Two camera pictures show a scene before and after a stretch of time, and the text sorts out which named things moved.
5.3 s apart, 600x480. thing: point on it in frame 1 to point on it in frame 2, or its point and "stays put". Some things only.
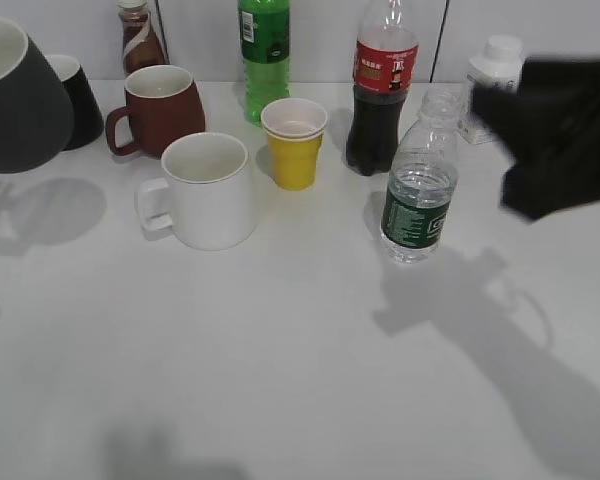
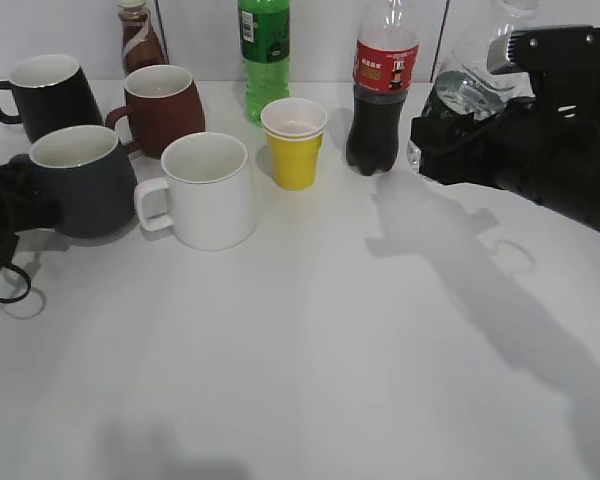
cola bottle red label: [385, 61] stays put
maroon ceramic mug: [162, 103] stays put
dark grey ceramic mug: [26, 115] to [89, 171]
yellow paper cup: [295, 129] stays put
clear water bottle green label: [423, 181] to [464, 83]
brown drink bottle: [142, 46] stays put
